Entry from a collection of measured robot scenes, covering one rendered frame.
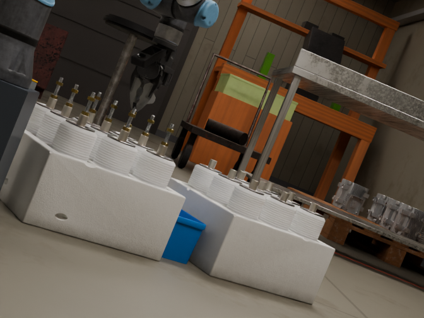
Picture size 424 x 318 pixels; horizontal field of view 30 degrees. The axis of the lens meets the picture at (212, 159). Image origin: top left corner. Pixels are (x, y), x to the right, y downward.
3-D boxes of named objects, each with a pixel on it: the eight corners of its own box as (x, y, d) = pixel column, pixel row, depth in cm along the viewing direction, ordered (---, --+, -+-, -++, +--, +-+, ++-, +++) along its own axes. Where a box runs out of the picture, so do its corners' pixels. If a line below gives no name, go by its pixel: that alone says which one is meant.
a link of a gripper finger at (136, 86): (141, 113, 229) (154, 84, 229) (130, 109, 224) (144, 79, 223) (132, 108, 230) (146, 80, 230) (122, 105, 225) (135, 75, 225)
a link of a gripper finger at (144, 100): (152, 117, 227) (163, 87, 227) (142, 113, 222) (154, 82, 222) (143, 114, 229) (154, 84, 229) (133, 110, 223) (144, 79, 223)
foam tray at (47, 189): (159, 262, 204) (186, 197, 203) (21, 223, 183) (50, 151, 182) (103, 216, 237) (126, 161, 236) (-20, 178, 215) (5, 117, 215)
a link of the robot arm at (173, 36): (175, 28, 220) (152, 19, 223) (169, 43, 220) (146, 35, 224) (187, 35, 227) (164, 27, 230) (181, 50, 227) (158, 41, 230)
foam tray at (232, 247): (312, 305, 234) (335, 249, 233) (209, 276, 213) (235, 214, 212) (243, 259, 267) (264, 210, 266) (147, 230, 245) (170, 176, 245)
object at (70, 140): (26, 184, 193) (53, 115, 192) (55, 192, 200) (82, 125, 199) (48, 198, 186) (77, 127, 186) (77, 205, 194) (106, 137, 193)
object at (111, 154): (118, 217, 200) (146, 152, 199) (90, 211, 193) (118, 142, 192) (96, 204, 206) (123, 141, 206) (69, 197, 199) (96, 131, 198)
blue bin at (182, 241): (191, 266, 216) (208, 226, 215) (158, 257, 210) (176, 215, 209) (145, 231, 241) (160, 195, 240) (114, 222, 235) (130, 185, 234)
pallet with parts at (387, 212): (457, 291, 503) (482, 235, 502) (316, 234, 492) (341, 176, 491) (390, 250, 641) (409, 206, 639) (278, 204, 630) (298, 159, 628)
